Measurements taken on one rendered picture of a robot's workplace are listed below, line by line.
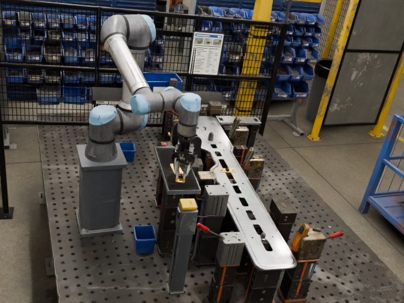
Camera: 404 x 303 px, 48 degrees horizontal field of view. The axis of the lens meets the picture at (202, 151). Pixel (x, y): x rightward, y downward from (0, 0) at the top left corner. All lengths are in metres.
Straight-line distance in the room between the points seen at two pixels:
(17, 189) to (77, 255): 1.79
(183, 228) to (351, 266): 1.01
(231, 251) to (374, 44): 3.87
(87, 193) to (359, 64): 3.80
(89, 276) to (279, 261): 0.83
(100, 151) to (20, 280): 1.30
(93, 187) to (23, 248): 1.29
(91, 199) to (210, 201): 0.58
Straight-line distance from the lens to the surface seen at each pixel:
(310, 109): 5.82
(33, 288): 3.09
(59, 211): 2.49
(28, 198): 3.82
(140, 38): 1.98
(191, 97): 1.69
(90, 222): 2.29
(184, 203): 1.80
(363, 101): 5.63
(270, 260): 1.88
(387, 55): 5.55
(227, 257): 1.86
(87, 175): 2.15
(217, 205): 2.01
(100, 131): 2.07
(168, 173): 1.97
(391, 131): 3.96
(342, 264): 2.49
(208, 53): 3.17
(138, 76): 1.76
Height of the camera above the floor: 2.19
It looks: 28 degrees down
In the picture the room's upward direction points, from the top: 9 degrees clockwise
